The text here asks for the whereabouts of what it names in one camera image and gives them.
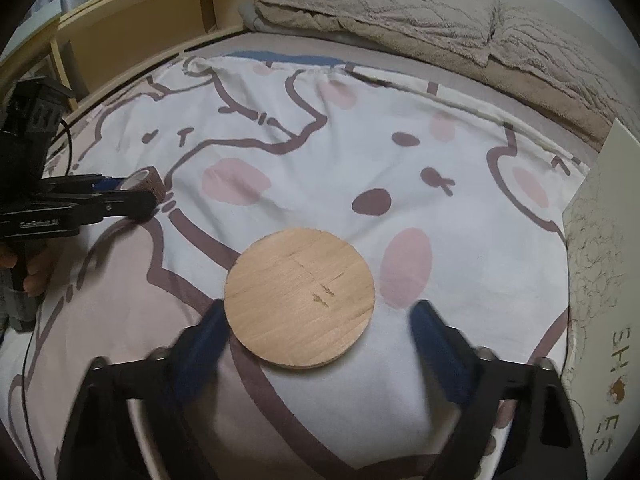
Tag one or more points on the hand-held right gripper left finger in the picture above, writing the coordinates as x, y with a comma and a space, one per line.
205, 342

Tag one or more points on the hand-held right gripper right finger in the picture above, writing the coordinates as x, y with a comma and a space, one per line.
436, 352

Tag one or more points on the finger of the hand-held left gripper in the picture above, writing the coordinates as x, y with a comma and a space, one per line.
80, 184
130, 205

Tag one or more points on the brown tape roll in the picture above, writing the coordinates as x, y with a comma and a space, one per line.
150, 182

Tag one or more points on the thin round wooden board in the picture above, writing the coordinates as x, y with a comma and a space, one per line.
300, 295

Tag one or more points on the white cardboard box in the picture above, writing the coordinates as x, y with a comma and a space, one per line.
605, 270

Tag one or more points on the person's left hand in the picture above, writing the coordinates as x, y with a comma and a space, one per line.
36, 277

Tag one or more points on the long wooden shelf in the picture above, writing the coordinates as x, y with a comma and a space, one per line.
150, 25

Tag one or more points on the printed blanket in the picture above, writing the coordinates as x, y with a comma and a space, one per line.
320, 160

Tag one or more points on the beige fleece blanket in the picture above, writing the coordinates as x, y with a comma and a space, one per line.
550, 105

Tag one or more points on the grey quilted pillow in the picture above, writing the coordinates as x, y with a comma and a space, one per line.
565, 55
380, 15

